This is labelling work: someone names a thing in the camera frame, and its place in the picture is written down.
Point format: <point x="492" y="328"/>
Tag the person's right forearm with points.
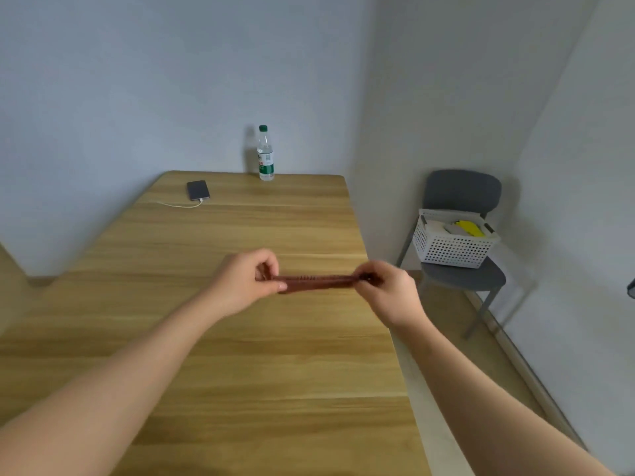
<point x="496" y="401"/>

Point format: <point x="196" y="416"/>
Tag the person's right hand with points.
<point x="392" y="297"/>

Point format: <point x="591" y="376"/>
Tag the person's left forearm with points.
<point x="99" y="381"/>

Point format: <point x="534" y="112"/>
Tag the white plastic basket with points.
<point x="454" y="247"/>

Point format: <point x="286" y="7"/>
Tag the dark grey curtain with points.
<point x="631" y="287"/>

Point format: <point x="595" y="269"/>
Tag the grey smartphone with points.
<point x="198" y="190"/>

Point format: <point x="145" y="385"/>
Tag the yellow cloth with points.
<point x="469" y="228"/>

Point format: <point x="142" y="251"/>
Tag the grey chair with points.
<point x="464" y="190"/>

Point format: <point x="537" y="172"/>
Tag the wooden table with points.
<point x="273" y="391"/>

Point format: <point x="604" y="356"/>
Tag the clear green-label water bottle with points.
<point x="266" y="156"/>

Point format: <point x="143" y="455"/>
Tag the person's left hand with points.
<point x="243" y="282"/>

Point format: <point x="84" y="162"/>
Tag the small white towel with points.
<point x="434" y="227"/>

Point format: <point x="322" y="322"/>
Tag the lilac dotted white cloth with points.
<point x="454" y="229"/>

